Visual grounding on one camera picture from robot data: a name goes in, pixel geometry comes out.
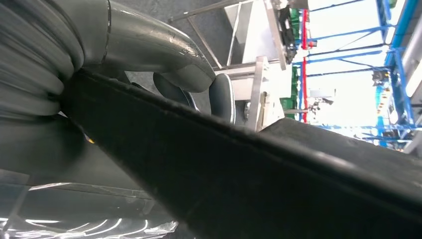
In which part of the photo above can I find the stainless steel side table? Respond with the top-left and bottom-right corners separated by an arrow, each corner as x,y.
168,0 -> 288,132

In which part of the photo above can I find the blue metal shelf rack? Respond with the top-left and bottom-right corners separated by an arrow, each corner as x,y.
293,0 -> 422,153

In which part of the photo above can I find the white partition panel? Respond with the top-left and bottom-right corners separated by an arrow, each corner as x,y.
224,0 -> 281,64

